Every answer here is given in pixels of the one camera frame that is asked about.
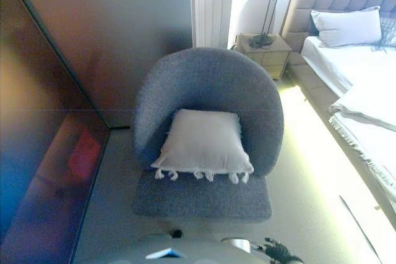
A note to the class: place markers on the white tasselled cushion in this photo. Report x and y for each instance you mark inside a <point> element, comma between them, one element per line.
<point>201,143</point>

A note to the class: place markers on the grey fabric tub armchair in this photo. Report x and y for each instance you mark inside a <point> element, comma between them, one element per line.
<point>210,84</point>

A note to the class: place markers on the beige bedside table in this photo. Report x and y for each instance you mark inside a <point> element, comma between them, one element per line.
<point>269,57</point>

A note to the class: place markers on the white ribbed radiator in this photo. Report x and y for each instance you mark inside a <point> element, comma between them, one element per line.
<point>212,4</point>

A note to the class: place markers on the bed with upholstered headboard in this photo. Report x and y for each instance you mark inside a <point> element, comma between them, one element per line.
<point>315,91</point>

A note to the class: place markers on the silver robot torso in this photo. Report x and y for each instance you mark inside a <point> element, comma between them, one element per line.
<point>185,253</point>

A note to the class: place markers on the dark glossy cabinet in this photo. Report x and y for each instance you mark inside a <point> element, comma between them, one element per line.
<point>40,137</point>

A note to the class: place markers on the white bed pillow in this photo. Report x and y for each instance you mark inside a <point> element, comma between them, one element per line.
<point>346,27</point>

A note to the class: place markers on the white fringed duvet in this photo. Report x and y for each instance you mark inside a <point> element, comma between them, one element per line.
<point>371,112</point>

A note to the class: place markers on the blue-grey fringed throw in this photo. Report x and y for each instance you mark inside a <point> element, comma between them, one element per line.
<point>386,38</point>

